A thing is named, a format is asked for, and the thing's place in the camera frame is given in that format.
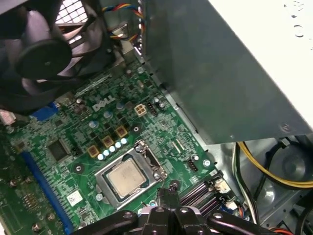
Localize yellow wire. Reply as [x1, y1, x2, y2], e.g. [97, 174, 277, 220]
[238, 141, 313, 189]

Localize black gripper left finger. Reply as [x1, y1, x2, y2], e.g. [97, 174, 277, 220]
[73, 187, 175, 235]

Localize black case fan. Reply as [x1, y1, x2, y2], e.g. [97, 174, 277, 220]
[0, 0, 116, 116]

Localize multicoloured fan wires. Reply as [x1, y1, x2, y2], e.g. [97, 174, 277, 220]
[101, 2, 145, 43]

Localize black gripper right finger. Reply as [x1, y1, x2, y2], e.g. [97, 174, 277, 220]
[169, 186, 278, 235]

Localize metal locking lever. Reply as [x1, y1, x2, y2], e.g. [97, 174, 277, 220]
[134, 140, 169, 183]

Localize blue board connector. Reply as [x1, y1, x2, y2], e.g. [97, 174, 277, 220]
[29, 102, 60, 122]

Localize grey power supply unit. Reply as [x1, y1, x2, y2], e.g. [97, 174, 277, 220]
[143, 0, 313, 145]

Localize silver CPU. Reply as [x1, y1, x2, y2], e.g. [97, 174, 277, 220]
[107, 160, 148, 198]

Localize white and black wires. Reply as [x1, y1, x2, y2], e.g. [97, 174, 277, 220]
[231, 143, 261, 225]

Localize black PC case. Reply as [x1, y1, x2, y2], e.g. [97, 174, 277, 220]
[0, 0, 313, 235]

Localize white four-pin power socket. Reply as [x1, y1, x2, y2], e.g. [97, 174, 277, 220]
[134, 104, 147, 118]

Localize blue expansion slot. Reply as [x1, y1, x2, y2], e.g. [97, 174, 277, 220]
[21, 150, 74, 235]

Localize black RAM slot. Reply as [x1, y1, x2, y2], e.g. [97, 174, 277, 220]
[193, 193, 222, 217]
[179, 180, 213, 205]

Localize orange wire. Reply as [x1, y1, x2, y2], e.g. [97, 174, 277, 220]
[270, 227, 293, 235]

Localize green motherboard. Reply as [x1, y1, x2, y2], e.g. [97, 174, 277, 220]
[0, 66, 247, 235]

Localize metal socket cover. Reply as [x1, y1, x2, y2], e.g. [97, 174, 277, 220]
[94, 140, 170, 212]

